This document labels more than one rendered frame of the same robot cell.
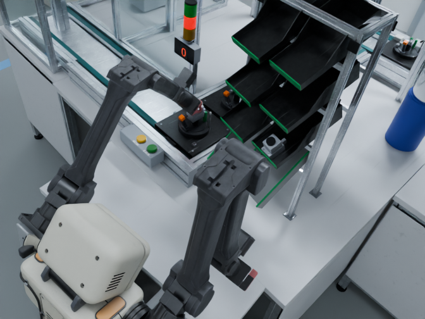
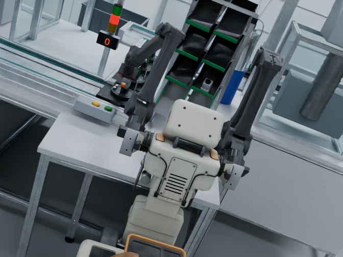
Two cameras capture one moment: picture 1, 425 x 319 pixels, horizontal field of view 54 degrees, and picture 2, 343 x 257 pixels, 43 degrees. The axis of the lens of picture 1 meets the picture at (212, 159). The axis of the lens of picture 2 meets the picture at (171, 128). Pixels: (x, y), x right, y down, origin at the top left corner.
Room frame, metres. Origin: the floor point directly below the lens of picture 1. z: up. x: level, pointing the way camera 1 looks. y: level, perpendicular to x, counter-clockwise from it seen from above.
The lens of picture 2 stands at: (-0.63, 1.31, 2.04)
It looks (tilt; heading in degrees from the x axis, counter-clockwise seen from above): 27 degrees down; 319
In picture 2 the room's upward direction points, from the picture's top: 22 degrees clockwise
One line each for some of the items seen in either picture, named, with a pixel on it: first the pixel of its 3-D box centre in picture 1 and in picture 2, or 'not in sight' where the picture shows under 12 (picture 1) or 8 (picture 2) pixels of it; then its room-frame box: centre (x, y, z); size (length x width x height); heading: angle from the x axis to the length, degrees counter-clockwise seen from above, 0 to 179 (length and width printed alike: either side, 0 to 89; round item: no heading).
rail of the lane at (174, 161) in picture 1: (126, 117); (65, 94); (1.36, 0.40, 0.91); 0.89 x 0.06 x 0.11; 49
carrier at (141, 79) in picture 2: (237, 95); (135, 74); (1.49, -0.07, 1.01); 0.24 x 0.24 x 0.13; 49
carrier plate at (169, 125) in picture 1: (194, 128); (121, 96); (1.30, 0.09, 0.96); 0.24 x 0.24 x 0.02; 49
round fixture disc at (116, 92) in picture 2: (194, 125); (122, 93); (1.30, 0.09, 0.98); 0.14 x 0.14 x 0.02
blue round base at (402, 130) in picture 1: (413, 119); (228, 83); (1.51, -0.88, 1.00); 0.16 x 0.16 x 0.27
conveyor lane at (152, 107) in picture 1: (155, 99); (73, 82); (1.51, 0.30, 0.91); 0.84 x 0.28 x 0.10; 49
